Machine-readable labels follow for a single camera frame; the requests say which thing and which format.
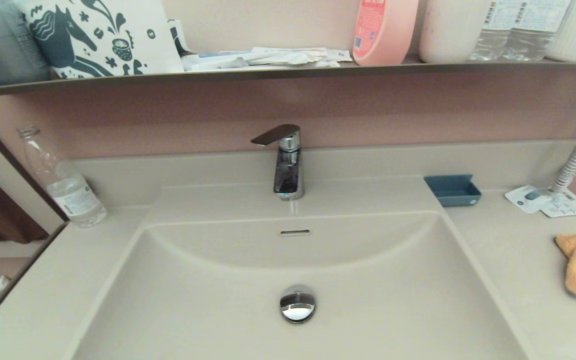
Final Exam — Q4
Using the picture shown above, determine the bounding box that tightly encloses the uncapped clear plastic bottle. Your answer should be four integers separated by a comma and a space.
16, 126, 108, 229

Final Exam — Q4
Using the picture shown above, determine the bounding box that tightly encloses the beige ceramic sink basin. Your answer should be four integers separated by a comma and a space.
70, 210, 529, 360

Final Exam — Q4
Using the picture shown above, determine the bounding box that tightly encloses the white printed leaflet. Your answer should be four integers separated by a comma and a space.
540, 189, 576, 219

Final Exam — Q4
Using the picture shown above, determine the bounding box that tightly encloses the white round jar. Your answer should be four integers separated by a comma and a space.
419, 0, 494, 64

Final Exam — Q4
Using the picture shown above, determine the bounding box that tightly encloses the blue soap dish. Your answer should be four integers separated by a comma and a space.
424, 174, 482, 207

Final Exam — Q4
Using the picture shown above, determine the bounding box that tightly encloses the brown wall shelf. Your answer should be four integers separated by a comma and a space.
0, 55, 576, 99

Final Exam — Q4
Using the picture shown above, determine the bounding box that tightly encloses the white blister card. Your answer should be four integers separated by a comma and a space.
504, 185, 554, 214

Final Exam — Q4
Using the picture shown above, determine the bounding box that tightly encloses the chrome faucet lever handle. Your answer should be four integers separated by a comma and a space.
250, 124, 301, 147

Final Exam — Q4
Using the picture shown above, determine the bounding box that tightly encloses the chrome drain stopper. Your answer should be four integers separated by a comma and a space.
279, 285, 317, 324

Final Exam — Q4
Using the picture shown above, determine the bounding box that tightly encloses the white packet blue stripe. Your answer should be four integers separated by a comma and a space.
182, 50, 254, 72

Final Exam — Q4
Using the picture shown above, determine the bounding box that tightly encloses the chrome faucet body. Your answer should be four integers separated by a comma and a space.
273, 135, 305, 202

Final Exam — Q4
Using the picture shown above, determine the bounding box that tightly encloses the clear plastic water bottle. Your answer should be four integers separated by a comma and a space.
503, 0, 571, 62
468, 0, 519, 62

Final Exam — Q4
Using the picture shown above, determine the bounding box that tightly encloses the white horse print bag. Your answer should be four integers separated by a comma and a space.
15, 0, 185, 80

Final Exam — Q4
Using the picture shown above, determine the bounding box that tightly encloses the pink lotion bottle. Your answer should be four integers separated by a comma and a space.
352, 0, 419, 67

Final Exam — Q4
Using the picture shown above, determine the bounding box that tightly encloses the small flat white packet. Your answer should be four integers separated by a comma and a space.
325, 48, 353, 63

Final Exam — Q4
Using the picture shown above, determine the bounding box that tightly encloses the crumpled white packet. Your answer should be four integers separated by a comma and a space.
248, 46, 341, 69

